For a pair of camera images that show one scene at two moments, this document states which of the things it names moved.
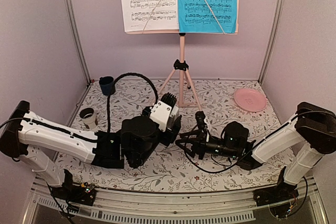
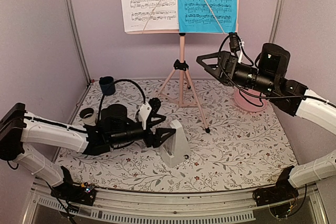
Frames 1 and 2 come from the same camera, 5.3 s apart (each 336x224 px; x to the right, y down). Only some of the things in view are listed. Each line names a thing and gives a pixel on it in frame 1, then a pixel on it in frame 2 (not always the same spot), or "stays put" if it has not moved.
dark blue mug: (107, 85) stays put
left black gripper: (172, 134) -> (155, 139)
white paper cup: (88, 115) stays put
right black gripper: (199, 149) -> (227, 62)
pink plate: (250, 99) stays put
